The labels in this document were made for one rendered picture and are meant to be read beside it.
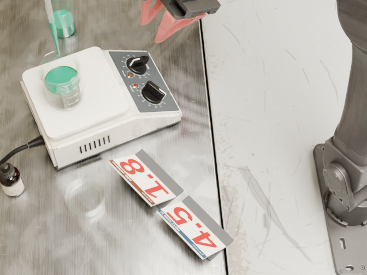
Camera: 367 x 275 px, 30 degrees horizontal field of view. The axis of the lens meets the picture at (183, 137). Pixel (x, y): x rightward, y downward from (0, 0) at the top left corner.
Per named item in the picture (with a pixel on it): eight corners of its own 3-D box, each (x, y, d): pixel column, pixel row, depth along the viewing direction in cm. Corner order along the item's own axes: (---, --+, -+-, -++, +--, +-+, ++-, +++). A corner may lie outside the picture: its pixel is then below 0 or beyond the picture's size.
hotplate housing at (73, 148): (147, 59, 108) (146, 27, 101) (183, 124, 103) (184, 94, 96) (12, 108, 103) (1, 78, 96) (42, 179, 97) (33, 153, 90)
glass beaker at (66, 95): (77, 76, 96) (71, 41, 89) (92, 106, 94) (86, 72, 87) (36, 91, 95) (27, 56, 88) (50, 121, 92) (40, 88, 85)
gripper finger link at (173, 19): (150, 58, 94) (182, 9, 88) (120, 20, 96) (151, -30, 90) (183, 49, 99) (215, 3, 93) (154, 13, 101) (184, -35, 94)
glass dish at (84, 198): (113, 195, 96) (112, 188, 95) (90, 226, 94) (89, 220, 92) (80, 177, 98) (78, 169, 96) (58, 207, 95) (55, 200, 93)
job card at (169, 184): (142, 149, 100) (141, 135, 97) (183, 191, 97) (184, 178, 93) (110, 174, 98) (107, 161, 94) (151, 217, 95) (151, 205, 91)
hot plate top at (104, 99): (99, 47, 99) (99, 43, 99) (132, 111, 94) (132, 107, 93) (20, 75, 97) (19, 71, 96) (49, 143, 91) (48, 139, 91)
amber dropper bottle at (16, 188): (1, 181, 97) (-10, 158, 91) (23, 175, 98) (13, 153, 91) (5, 199, 96) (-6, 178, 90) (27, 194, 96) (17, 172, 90)
